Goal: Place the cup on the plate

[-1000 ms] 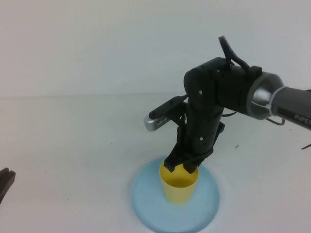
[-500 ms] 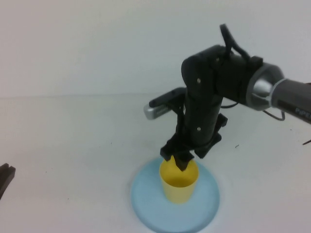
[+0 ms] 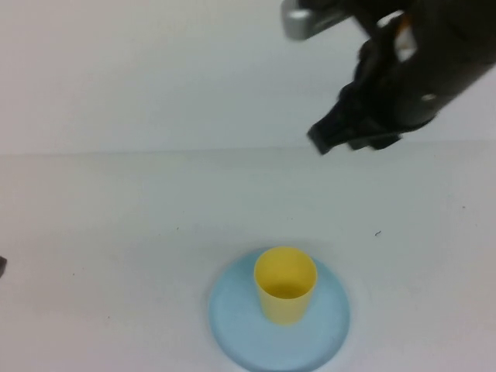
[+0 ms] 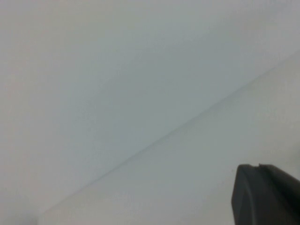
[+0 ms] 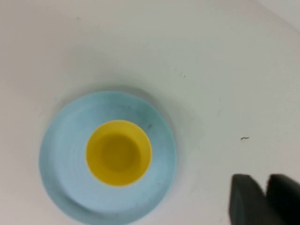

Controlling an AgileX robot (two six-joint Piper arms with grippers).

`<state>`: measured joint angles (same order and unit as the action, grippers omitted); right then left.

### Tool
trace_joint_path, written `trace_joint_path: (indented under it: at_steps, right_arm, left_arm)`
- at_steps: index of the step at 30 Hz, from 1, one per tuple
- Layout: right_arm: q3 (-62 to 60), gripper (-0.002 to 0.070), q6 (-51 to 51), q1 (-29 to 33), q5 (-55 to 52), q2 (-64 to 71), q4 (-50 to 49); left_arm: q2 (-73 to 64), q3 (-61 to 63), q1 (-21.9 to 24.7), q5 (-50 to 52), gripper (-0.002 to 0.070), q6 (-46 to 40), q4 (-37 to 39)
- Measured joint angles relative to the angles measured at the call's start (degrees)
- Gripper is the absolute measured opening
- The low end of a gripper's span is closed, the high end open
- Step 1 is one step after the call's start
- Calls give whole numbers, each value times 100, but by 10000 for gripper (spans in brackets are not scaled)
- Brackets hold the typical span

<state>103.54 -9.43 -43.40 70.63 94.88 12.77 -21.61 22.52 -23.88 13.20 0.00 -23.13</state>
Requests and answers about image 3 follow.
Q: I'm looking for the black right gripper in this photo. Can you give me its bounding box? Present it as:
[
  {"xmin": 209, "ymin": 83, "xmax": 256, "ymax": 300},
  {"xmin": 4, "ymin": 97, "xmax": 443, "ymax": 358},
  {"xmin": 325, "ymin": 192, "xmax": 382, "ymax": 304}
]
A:
[{"xmin": 307, "ymin": 2, "xmax": 443, "ymax": 157}]

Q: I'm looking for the yellow plastic cup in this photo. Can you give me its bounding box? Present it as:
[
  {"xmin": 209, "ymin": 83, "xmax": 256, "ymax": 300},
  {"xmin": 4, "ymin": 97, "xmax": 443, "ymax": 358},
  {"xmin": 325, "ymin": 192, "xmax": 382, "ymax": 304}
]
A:
[{"xmin": 253, "ymin": 246, "xmax": 319, "ymax": 327}]

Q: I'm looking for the light blue round plate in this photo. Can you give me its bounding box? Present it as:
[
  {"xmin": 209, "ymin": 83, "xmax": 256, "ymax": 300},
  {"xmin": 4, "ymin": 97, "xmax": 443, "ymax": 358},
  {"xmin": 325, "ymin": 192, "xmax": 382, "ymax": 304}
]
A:
[{"xmin": 208, "ymin": 247, "xmax": 351, "ymax": 372}]

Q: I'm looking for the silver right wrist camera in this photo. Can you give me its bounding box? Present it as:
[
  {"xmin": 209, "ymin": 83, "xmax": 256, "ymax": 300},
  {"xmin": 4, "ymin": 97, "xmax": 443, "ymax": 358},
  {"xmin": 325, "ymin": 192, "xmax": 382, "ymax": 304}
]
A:
[{"xmin": 280, "ymin": 0, "xmax": 352, "ymax": 42}]

